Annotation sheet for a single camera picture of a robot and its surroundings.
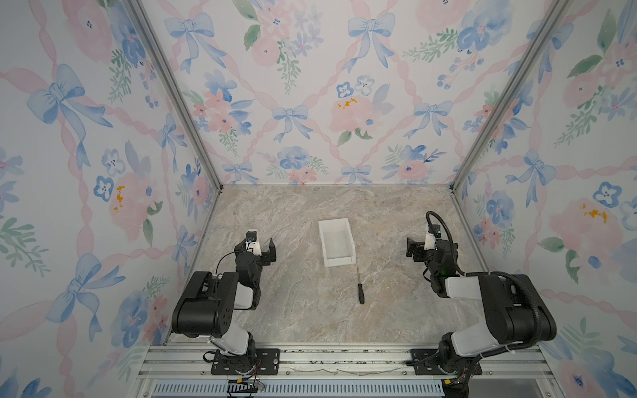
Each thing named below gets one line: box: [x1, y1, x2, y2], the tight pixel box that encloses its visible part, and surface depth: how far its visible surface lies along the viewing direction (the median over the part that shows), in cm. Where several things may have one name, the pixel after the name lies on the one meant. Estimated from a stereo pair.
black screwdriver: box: [356, 266, 365, 305], surface depth 88 cm
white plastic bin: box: [318, 217, 356, 267], surface depth 101 cm
